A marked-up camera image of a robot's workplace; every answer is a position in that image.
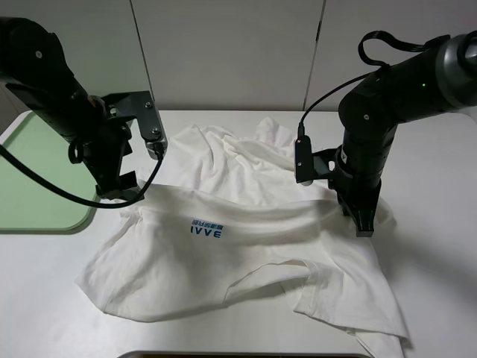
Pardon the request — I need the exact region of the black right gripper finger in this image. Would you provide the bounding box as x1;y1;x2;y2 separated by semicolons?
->
349;209;376;238

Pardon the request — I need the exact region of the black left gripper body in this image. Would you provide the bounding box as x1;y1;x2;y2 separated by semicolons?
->
68;96;136;189

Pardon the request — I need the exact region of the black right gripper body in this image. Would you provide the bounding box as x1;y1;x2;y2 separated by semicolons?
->
328;148;390;216

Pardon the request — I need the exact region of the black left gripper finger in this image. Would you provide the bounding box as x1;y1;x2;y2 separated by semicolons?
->
95;178;143;201

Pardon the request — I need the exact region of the white short sleeve shirt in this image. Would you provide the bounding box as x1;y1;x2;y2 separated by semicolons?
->
77;118;408;357

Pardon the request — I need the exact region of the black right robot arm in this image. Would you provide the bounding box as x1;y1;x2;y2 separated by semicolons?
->
332;31;476;237

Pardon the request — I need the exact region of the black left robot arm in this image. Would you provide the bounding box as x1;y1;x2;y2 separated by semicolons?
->
1;17;140;201

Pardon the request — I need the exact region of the green plastic tray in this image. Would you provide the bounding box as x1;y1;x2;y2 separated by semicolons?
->
0;110;98;235

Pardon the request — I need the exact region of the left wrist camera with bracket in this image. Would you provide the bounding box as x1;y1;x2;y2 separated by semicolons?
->
101;91;168;161

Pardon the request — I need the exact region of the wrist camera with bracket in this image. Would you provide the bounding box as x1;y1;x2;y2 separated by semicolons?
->
294;135;337;185
101;91;168;161

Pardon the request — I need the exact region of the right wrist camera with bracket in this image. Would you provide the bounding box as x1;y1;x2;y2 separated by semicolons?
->
294;135;337;185

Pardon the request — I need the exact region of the black left camera cable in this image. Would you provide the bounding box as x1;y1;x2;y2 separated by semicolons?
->
0;143;164;209

